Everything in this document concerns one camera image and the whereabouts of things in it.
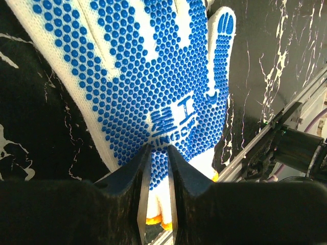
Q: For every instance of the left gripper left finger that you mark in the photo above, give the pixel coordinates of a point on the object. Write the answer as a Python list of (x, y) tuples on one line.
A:
[(111, 211)]

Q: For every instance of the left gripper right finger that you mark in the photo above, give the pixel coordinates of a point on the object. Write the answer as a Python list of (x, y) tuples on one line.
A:
[(205, 212)]

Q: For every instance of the blue dotted glove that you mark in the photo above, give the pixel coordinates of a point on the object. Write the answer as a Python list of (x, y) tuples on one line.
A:
[(141, 72)]

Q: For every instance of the aluminium front frame rail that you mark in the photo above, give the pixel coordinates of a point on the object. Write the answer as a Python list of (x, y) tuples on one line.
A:
[(289, 117)]

